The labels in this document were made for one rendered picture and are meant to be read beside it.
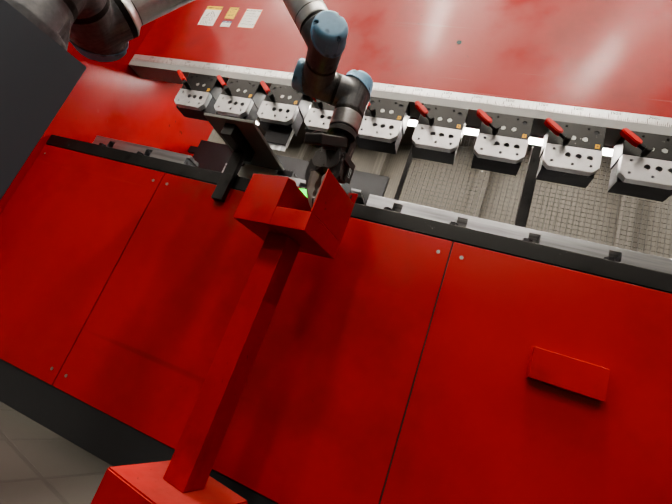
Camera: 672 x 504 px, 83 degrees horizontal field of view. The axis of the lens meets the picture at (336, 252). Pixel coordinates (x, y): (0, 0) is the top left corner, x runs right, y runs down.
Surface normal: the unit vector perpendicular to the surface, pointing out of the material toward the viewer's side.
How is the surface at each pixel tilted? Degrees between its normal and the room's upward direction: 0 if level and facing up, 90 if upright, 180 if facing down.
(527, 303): 90
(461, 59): 90
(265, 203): 90
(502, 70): 90
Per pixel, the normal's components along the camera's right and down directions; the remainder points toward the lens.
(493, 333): -0.22, -0.34
